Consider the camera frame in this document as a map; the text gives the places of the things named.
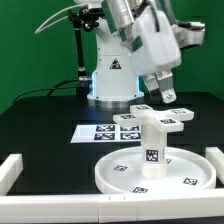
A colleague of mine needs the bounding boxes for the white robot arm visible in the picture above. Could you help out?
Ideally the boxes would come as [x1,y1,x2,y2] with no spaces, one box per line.
[73,0,181,107]

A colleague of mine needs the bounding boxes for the white cables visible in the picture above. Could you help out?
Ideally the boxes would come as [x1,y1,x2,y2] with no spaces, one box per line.
[34,3,87,35]

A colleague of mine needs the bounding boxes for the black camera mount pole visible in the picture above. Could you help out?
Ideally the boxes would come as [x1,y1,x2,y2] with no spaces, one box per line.
[68,7,104,97]

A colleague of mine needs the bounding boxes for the black cables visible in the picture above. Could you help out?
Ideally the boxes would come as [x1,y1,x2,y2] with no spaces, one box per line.
[13,78,88,104]

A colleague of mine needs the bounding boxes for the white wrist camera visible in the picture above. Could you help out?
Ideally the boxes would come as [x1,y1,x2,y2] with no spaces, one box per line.
[172,22,205,50]

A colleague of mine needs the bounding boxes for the white left fence bar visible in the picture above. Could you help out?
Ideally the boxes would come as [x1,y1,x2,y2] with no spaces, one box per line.
[0,154,23,196]

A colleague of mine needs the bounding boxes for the white round table top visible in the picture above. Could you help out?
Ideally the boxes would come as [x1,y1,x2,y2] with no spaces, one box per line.
[95,146,216,194]

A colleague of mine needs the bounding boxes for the white marker tag sheet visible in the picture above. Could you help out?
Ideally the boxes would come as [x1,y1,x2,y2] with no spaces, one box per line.
[71,124,141,143]

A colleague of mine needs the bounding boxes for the white right fence bar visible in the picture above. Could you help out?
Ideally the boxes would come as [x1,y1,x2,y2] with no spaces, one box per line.
[205,147,224,185]

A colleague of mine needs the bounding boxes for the white cross table base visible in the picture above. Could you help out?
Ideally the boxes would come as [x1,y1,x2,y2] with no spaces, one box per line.
[113,104,194,133]

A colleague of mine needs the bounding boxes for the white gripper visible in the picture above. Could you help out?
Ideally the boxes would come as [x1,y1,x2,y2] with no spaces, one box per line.
[125,10,181,103]

